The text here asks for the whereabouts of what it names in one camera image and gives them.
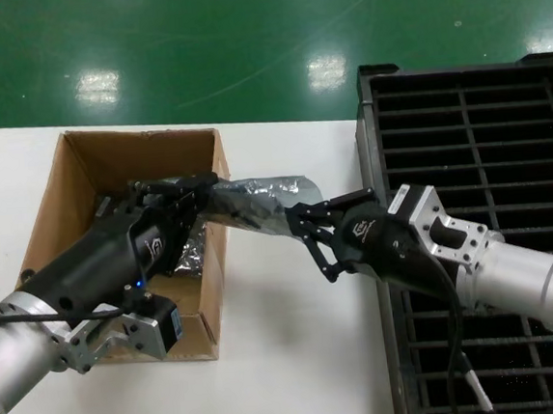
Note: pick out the brown cardboard box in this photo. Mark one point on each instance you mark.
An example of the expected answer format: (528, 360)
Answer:
(107, 154)

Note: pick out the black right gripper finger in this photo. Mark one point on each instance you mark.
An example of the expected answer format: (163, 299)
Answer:
(315, 211)
(316, 252)

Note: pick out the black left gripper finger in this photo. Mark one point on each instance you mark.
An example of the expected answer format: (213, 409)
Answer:
(192, 214)
(177, 184)

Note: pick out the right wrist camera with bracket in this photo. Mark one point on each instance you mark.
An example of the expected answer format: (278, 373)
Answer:
(474, 248)

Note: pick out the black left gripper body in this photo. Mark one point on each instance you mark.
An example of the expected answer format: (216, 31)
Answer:
(93, 266)

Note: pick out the silver anti-static bag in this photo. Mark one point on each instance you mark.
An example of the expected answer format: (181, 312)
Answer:
(265, 193)

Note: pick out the black slotted plastic container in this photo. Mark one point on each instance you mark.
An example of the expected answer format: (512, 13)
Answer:
(371, 160)

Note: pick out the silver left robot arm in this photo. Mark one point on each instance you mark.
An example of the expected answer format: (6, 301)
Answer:
(9, 366)

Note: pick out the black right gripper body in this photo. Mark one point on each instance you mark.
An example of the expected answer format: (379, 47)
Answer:
(381, 246)

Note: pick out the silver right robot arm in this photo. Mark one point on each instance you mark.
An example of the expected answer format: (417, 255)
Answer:
(519, 268)

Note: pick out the graphics card with metal bracket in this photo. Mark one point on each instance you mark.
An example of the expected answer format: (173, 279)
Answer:
(238, 210)

